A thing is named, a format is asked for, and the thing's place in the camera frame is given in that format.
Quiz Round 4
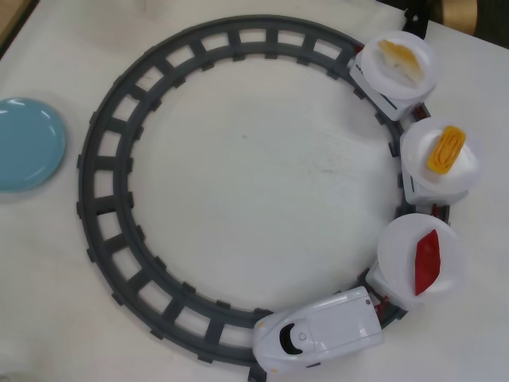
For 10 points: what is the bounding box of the red tuna sushi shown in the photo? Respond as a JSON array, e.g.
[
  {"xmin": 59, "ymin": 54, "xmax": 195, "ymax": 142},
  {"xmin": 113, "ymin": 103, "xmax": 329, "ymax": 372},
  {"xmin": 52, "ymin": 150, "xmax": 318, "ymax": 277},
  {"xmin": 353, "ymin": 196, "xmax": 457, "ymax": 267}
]
[{"xmin": 413, "ymin": 228, "xmax": 444, "ymax": 298}]

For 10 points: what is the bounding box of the white Shinkansen toy locomotive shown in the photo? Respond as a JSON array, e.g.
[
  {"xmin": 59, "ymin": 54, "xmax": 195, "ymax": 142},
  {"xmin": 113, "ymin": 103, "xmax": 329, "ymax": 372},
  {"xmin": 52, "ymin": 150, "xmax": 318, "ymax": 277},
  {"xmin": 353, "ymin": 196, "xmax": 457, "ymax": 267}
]
[{"xmin": 253, "ymin": 285, "xmax": 385, "ymax": 377}]

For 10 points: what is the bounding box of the white plate holding tuna sushi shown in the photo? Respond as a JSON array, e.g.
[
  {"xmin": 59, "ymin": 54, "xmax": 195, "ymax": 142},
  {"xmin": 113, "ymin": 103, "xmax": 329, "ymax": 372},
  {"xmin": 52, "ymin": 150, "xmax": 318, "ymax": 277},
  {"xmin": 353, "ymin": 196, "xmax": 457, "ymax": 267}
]
[{"xmin": 377, "ymin": 213, "xmax": 464, "ymax": 310}]

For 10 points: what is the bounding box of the white plate holding egg sushi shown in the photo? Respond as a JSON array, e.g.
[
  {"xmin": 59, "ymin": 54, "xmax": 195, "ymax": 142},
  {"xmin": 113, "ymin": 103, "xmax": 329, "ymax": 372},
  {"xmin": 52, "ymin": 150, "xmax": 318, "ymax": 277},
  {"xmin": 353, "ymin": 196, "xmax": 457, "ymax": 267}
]
[{"xmin": 401, "ymin": 116, "xmax": 484, "ymax": 196}]

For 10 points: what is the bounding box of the yellow egg sushi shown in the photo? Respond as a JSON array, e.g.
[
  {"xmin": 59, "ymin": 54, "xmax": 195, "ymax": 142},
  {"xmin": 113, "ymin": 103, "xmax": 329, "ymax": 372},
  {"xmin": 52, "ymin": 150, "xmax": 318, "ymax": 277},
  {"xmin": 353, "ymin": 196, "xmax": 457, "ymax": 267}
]
[{"xmin": 426, "ymin": 125, "xmax": 480, "ymax": 182}]

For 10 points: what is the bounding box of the orange salmon sushi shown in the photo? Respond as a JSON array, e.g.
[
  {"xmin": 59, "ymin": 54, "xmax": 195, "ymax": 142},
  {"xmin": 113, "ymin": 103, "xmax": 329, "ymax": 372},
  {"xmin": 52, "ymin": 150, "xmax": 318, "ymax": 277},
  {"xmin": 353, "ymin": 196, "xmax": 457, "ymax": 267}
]
[{"xmin": 375, "ymin": 38, "xmax": 425, "ymax": 87}]

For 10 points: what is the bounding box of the white plate holding salmon sushi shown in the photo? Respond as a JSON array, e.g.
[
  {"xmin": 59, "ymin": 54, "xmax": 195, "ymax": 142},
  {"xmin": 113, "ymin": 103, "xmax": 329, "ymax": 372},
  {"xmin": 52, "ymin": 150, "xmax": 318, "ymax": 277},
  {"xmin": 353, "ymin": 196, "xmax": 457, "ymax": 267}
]
[{"xmin": 361, "ymin": 29, "xmax": 438, "ymax": 101}]

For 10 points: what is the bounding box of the blue round dish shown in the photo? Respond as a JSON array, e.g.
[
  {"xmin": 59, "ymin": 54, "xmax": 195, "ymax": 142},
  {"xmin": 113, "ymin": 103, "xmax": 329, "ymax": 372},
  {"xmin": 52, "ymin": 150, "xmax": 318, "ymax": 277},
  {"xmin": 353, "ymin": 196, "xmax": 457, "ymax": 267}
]
[{"xmin": 0, "ymin": 96, "xmax": 68, "ymax": 194}]

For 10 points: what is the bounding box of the white table cover sheet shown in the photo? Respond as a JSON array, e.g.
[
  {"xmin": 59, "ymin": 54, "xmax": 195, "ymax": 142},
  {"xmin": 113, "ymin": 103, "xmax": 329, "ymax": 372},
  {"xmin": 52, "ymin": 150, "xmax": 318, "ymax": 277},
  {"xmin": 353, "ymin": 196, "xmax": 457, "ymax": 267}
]
[{"xmin": 0, "ymin": 0, "xmax": 509, "ymax": 382}]

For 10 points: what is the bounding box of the white carriage under tuna plate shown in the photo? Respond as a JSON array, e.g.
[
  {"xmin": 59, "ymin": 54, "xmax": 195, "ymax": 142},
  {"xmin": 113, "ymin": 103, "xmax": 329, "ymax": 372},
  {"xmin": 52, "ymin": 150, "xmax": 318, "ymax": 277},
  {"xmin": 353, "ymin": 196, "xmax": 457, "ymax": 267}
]
[{"xmin": 365, "ymin": 262, "xmax": 410, "ymax": 316}]

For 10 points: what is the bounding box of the white carriage under salmon plate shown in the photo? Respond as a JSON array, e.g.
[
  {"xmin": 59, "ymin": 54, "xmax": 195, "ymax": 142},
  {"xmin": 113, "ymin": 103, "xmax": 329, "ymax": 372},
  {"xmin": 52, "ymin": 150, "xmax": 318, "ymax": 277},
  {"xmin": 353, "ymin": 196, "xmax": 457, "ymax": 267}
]
[{"xmin": 348, "ymin": 43, "xmax": 426, "ymax": 122}]

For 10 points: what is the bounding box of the white carriage under egg plate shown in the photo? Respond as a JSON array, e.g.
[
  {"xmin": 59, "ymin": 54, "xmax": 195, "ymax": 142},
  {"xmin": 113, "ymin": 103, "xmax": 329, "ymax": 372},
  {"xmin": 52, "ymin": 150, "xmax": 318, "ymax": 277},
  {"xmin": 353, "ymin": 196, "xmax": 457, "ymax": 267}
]
[{"xmin": 399, "ymin": 131, "xmax": 471, "ymax": 206}]

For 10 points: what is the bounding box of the grey circular toy track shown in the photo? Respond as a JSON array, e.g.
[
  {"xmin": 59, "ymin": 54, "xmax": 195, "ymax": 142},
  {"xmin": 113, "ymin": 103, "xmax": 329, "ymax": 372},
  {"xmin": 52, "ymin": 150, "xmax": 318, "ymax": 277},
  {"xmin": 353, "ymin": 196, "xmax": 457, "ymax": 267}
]
[{"xmin": 75, "ymin": 14, "xmax": 454, "ymax": 382}]

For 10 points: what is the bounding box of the black table clamp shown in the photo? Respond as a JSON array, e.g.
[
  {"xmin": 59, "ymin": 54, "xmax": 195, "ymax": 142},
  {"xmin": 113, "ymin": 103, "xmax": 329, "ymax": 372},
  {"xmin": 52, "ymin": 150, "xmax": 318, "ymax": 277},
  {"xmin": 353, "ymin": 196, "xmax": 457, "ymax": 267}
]
[{"xmin": 401, "ymin": 6, "xmax": 430, "ymax": 39}]

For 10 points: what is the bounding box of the brown round object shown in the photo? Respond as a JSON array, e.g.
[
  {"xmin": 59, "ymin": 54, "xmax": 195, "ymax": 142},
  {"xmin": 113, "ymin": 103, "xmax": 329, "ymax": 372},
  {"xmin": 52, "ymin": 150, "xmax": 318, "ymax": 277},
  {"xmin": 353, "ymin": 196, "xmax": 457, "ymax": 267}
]
[{"xmin": 443, "ymin": 0, "xmax": 488, "ymax": 37}]

